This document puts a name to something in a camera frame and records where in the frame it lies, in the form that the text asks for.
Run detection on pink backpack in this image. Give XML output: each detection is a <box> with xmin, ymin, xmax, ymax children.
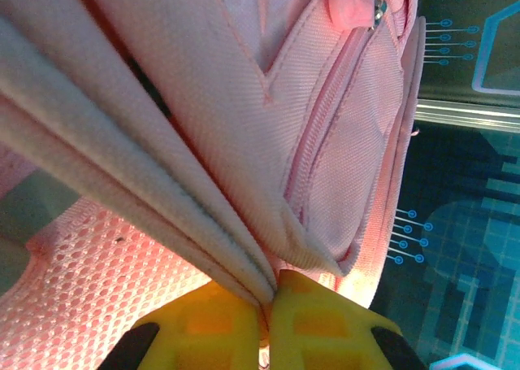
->
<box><xmin>0</xmin><ymin>0</ymin><xmax>427</xmax><ymax>370</ymax></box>

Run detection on aluminium frame post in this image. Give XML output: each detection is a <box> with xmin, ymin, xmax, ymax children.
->
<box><xmin>414</xmin><ymin>99</ymin><xmax>520</xmax><ymax>134</ymax></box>

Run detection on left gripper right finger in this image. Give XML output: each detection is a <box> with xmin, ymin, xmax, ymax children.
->
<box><xmin>270</xmin><ymin>268</ymin><xmax>427</xmax><ymax>370</ymax></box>

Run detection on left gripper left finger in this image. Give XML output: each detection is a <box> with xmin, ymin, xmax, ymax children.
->
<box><xmin>97</xmin><ymin>282</ymin><xmax>271</xmax><ymax>370</ymax></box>

